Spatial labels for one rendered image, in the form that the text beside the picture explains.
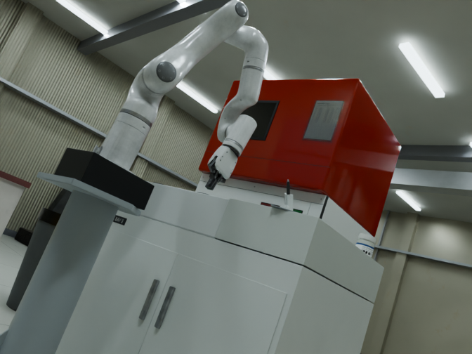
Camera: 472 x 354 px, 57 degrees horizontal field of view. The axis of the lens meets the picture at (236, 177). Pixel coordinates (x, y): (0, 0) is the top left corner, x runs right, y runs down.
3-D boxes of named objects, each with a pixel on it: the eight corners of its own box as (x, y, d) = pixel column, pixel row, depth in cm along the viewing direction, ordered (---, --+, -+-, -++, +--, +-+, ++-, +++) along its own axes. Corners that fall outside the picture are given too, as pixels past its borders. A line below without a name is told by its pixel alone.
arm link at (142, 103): (123, 109, 144) (154, 50, 150) (112, 116, 161) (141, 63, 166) (154, 127, 149) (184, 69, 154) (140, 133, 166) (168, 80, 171)
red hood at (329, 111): (263, 212, 303) (291, 136, 316) (375, 238, 251) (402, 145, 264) (196, 168, 248) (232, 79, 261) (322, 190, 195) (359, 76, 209)
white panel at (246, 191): (179, 239, 245) (204, 174, 254) (301, 279, 192) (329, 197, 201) (175, 237, 243) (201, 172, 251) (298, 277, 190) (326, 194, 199)
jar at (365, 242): (355, 258, 176) (362, 237, 178) (372, 263, 172) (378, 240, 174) (350, 254, 171) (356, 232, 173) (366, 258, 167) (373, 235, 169)
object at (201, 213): (135, 215, 187) (148, 186, 191) (230, 245, 152) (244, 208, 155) (119, 208, 181) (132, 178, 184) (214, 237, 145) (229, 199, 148)
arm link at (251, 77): (225, 69, 179) (211, 140, 176) (253, 64, 168) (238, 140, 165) (240, 77, 186) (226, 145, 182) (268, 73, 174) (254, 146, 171)
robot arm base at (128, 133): (91, 153, 136) (119, 103, 140) (79, 154, 152) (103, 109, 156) (143, 180, 145) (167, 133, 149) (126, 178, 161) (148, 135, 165)
